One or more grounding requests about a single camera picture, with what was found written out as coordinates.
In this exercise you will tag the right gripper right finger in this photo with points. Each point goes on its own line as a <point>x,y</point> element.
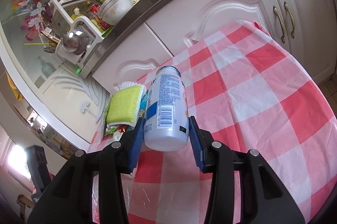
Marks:
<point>200,141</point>

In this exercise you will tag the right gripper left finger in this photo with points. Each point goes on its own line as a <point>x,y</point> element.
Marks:
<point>135,144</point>

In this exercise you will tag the white plastic drink bottle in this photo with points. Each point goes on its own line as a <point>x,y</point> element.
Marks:
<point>166,125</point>

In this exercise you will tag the white kitchen cabinets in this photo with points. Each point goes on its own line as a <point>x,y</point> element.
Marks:
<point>182,23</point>

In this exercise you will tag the green snack packet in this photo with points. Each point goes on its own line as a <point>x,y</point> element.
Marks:
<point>113,130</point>

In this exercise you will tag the blue snack packet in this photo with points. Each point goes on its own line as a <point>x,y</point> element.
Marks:
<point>143,105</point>

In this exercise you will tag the yellow green sponge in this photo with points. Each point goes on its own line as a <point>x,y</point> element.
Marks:
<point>124,105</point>

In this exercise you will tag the red white checkered tablecloth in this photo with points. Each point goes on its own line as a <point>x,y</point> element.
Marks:
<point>248,92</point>

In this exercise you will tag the steel ladle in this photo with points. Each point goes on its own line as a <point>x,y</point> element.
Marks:
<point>73,42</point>

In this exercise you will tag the white ceramic bowl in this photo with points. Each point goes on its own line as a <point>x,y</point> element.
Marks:
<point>112,11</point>

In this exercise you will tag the white dish rack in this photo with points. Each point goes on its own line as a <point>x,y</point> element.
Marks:
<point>69,16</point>

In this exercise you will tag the brass cabinet handle left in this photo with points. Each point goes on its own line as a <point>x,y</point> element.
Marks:
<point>281,22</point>

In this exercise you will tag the brass cabinet handle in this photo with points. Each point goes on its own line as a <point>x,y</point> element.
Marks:
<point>292,19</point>
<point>281,22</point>

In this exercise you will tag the brass cabinet handle right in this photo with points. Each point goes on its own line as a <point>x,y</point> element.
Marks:
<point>292,19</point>

